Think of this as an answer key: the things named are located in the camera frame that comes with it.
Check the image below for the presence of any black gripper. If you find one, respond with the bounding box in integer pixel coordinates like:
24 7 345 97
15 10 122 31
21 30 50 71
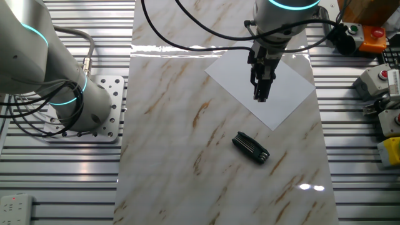
247 40 284 103

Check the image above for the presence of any white paper sheet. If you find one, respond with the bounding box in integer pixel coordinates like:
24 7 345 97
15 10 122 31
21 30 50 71
204 40 316 131

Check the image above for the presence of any dark folding hex key set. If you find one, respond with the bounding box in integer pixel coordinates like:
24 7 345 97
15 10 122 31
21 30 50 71
231 131 271 165

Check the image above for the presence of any marble pattern table mat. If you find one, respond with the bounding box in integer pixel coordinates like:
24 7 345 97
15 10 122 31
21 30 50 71
112 0 340 225

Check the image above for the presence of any grey box green button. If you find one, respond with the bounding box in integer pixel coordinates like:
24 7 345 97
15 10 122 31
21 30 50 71
342 22 365 49

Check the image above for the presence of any grey box red button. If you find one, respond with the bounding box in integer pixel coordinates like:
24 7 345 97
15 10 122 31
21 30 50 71
377 108 400 138
352 63 393 101

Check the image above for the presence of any orange box red button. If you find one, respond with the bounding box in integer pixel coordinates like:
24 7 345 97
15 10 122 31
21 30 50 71
358 25 388 54

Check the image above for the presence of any brown cardboard box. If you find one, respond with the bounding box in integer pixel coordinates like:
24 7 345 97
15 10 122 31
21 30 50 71
336 0 400 28

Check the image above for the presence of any black keyboard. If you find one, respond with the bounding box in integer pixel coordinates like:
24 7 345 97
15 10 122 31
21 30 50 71
381 46 400 68

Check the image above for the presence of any yellow button box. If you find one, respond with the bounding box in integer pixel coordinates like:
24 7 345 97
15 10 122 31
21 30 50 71
377 136 400 168

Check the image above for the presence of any white power strip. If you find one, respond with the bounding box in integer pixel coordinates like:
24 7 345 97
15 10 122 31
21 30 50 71
0 192 34 225

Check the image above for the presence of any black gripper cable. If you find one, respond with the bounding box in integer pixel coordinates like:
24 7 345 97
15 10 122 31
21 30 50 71
0 0 253 138

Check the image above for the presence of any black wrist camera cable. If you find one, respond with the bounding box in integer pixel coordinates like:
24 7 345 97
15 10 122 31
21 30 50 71
0 0 343 138

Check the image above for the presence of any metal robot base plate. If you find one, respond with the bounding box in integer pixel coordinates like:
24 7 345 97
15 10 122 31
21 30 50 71
42 74 126 144

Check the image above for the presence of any thick grey cable metal plug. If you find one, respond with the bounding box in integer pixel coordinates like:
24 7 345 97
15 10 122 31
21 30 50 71
52 24 96 78

